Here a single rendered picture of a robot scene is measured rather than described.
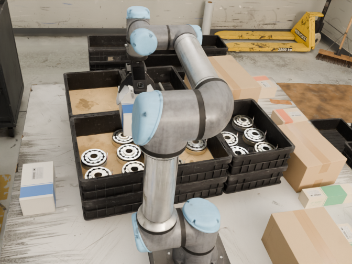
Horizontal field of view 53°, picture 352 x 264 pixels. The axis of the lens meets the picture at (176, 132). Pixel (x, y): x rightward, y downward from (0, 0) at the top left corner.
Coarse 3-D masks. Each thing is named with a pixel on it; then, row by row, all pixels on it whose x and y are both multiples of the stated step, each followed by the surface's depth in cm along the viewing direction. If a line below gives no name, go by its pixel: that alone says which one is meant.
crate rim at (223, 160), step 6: (222, 144) 146; (228, 150) 143; (228, 156) 140; (192, 162) 135; (198, 162) 135; (204, 162) 136; (210, 162) 137; (216, 162) 138; (222, 162) 139; (228, 162) 140; (180, 168) 133; (186, 168) 134; (192, 168) 135
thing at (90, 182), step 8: (72, 120) 149; (72, 128) 145; (72, 136) 141; (80, 168) 129; (80, 176) 124; (104, 176) 125; (112, 176) 125; (120, 176) 126; (128, 176) 127; (136, 176) 128; (80, 184) 124; (88, 184) 123; (96, 184) 125
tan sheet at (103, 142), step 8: (80, 136) 157; (88, 136) 157; (96, 136) 158; (104, 136) 158; (80, 144) 153; (88, 144) 153; (96, 144) 154; (104, 144) 154; (112, 144) 155; (80, 152) 148; (112, 152) 150; (80, 160) 145; (112, 160) 146; (112, 168) 143; (120, 168) 143
